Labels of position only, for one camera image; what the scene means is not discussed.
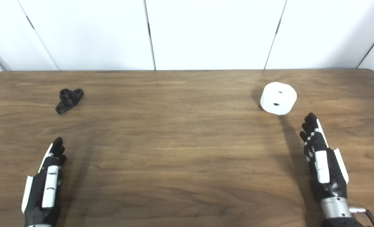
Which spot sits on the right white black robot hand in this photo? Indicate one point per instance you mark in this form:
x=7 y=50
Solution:
x=332 y=179

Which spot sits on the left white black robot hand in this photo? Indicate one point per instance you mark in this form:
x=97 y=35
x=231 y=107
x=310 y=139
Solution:
x=35 y=195

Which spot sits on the black flanged holder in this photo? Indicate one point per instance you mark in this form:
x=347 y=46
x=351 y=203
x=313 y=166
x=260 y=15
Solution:
x=67 y=101

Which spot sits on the round white cylinder piece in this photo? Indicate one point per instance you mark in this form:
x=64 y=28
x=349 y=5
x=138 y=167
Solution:
x=276 y=94

